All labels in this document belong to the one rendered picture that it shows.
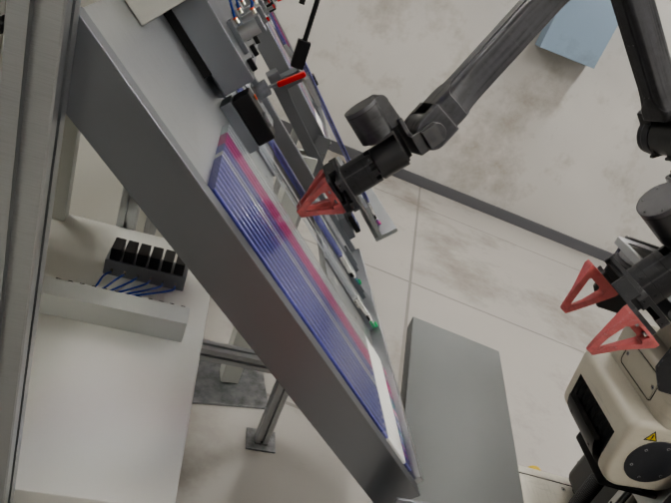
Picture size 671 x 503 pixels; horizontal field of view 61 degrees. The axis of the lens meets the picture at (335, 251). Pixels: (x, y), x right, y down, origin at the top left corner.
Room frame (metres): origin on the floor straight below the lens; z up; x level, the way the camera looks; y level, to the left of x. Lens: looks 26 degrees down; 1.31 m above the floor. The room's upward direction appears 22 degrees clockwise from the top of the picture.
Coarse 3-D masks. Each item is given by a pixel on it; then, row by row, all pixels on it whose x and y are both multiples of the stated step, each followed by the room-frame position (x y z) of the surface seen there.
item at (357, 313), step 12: (324, 216) 1.12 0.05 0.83; (324, 240) 0.99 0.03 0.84; (336, 240) 1.13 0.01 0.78; (348, 252) 1.17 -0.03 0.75; (324, 264) 0.88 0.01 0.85; (336, 276) 0.91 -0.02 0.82; (348, 276) 1.03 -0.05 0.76; (336, 288) 0.86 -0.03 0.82; (360, 288) 1.07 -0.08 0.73; (348, 300) 0.90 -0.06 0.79; (360, 312) 0.93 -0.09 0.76; (360, 324) 0.89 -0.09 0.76
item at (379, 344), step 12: (360, 252) 1.23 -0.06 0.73; (360, 264) 1.17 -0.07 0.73; (360, 276) 1.12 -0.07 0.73; (372, 300) 1.03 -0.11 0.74; (372, 312) 0.99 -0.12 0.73; (372, 336) 0.92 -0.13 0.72; (384, 348) 0.88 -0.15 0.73; (384, 360) 0.85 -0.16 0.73; (396, 384) 0.80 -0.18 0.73; (396, 396) 0.76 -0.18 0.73; (396, 408) 0.74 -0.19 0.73; (408, 432) 0.69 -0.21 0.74; (408, 444) 0.67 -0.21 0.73; (408, 456) 0.65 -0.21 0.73; (420, 480) 0.61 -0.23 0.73
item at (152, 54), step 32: (128, 32) 0.58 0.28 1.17; (160, 32) 0.70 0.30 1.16; (128, 64) 0.52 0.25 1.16; (160, 64) 0.62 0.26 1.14; (192, 64) 0.76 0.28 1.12; (160, 96) 0.56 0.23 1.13; (192, 96) 0.67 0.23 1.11; (192, 128) 0.60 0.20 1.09; (192, 160) 0.54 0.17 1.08; (256, 160) 0.81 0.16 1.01
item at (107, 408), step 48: (96, 240) 1.02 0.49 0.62; (144, 240) 1.10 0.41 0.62; (144, 288) 0.93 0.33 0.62; (192, 288) 0.99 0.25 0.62; (48, 336) 0.71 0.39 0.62; (96, 336) 0.75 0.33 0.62; (144, 336) 0.80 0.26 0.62; (192, 336) 0.85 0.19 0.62; (48, 384) 0.62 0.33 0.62; (96, 384) 0.65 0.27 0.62; (144, 384) 0.69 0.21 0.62; (192, 384) 0.73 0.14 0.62; (48, 432) 0.54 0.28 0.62; (96, 432) 0.57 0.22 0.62; (144, 432) 0.60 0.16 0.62; (48, 480) 0.48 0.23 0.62; (96, 480) 0.50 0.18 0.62; (144, 480) 0.53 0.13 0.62
